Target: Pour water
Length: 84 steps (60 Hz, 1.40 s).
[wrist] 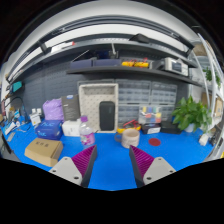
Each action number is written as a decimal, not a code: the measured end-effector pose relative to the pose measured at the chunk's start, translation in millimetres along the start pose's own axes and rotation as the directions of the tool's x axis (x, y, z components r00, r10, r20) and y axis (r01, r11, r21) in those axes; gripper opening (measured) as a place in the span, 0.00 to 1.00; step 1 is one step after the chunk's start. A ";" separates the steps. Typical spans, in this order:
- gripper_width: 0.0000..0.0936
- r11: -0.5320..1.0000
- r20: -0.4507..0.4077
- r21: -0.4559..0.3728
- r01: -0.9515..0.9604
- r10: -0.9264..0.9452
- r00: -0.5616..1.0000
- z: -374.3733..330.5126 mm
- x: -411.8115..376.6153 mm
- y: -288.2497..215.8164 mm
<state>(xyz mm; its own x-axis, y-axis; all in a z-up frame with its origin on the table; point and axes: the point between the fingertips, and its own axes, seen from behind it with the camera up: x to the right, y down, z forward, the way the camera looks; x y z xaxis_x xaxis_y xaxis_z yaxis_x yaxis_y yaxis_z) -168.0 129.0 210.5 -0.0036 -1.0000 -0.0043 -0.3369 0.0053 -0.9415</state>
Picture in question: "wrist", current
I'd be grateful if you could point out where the clear purple-capped drink bottle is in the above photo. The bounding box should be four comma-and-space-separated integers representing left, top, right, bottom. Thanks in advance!
79, 115, 96, 149

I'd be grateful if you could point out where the white power adapter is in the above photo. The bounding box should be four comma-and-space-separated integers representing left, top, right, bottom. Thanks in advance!
198, 133, 210, 147

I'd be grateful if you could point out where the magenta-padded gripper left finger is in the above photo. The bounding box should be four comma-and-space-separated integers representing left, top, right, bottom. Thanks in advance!
49, 144, 98, 188

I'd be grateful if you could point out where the yellow multimeter with red leads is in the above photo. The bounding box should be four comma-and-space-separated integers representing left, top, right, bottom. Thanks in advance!
116, 119, 142, 134

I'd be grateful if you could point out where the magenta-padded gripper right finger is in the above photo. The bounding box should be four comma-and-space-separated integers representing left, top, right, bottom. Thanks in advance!
129, 145, 177, 189

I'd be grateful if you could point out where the brown cardboard box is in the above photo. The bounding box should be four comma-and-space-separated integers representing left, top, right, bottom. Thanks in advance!
24, 137, 64, 168

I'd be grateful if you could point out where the black pouch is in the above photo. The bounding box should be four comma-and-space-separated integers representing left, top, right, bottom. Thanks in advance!
160, 120, 183, 135

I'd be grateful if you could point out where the flat round red coaster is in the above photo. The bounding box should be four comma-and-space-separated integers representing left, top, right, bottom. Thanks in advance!
148, 137, 162, 147

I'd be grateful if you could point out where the clear box with coloured parts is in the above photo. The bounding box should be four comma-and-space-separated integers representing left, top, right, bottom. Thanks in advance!
138, 105, 163, 126

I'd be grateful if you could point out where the green potted plant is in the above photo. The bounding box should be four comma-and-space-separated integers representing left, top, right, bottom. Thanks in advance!
171, 95, 213, 134

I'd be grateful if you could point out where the dark grey upright box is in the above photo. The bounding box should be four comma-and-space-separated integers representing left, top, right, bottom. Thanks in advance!
61, 94, 81, 122

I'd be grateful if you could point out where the beige patterned mug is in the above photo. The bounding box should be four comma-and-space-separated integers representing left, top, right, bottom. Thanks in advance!
114, 128, 141, 149

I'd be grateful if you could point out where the white metal shelf unit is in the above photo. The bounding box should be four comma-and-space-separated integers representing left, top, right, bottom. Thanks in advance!
189, 33, 224, 158

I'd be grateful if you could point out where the blue cardboard box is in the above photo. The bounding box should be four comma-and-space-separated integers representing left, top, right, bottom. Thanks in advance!
34, 119, 64, 141

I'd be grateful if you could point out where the small black labelled box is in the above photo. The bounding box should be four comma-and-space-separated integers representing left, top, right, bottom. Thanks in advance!
141, 123, 162, 135

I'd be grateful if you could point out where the white cardboard box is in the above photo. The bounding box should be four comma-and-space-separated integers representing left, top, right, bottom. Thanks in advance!
61, 119, 83, 138

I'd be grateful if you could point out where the clear small-parts drawer cabinet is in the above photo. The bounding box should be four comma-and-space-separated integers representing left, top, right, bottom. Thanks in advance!
114, 79, 179, 128

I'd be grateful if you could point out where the purple plastic bag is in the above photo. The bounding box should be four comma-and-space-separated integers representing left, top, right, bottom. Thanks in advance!
42, 98, 65, 122

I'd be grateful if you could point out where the small white box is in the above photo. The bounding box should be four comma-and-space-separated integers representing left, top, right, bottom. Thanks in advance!
29, 113, 42, 127

